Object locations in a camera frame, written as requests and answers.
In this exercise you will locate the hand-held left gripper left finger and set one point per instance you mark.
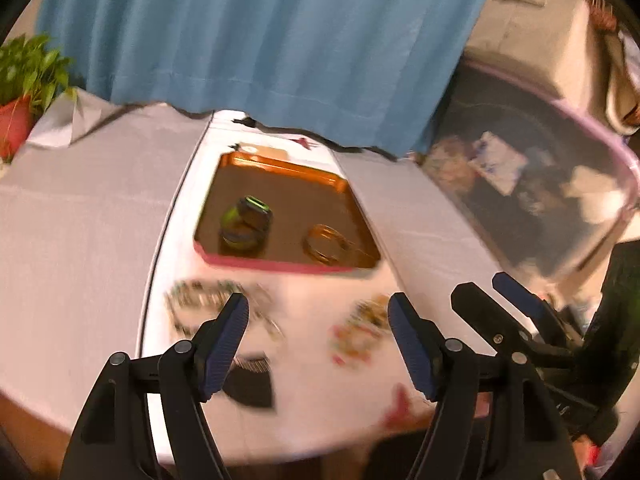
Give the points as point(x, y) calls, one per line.
point(225, 345)

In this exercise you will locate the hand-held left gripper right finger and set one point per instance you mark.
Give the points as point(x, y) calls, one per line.
point(411, 347)

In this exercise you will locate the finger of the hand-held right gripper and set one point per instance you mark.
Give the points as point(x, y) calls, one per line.
point(480, 310)
point(520, 295)

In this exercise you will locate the orange tray with pink rim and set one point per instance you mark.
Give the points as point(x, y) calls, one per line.
point(300, 200)

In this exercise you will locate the dark green container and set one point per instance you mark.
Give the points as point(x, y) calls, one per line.
point(247, 225)

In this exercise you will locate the white crumpled tissue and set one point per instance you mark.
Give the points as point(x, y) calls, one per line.
point(595, 195)

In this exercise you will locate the gold bangle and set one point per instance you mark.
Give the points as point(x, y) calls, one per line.
point(312, 247)

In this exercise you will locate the white and blue paper packet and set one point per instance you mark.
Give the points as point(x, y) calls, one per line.
point(497, 162)

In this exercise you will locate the clear storage bin pink lid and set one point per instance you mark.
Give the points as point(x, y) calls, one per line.
point(550, 160)

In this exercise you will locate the grey tablecloth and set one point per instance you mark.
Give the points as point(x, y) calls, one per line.
point(75, 235)

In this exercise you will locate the beige fabric storage box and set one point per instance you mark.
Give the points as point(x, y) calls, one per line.
point(540, 40)

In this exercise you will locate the green plant in red pot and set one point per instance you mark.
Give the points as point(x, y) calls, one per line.
point(20, 110)

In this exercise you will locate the blue curtain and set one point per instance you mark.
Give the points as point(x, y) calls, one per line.
point(275, 35)

